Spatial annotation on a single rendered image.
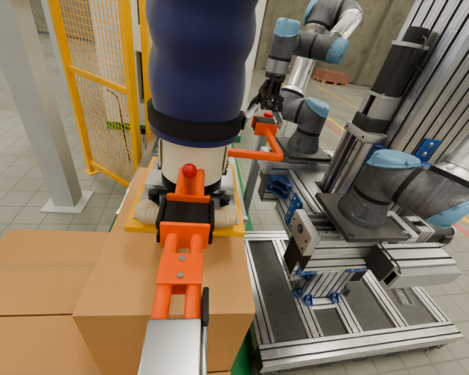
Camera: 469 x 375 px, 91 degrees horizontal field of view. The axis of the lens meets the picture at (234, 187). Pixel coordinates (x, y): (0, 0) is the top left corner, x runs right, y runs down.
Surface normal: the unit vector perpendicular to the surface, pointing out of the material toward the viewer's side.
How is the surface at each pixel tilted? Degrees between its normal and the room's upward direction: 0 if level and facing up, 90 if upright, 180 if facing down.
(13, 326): 0
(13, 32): 90
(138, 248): 0
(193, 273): 0
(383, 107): 90
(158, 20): 70
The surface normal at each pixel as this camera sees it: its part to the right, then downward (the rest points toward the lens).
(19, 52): 0.11, 0.59
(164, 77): -0.45, 0.18
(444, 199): -0.60, -0.04
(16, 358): 0.17, -0.80
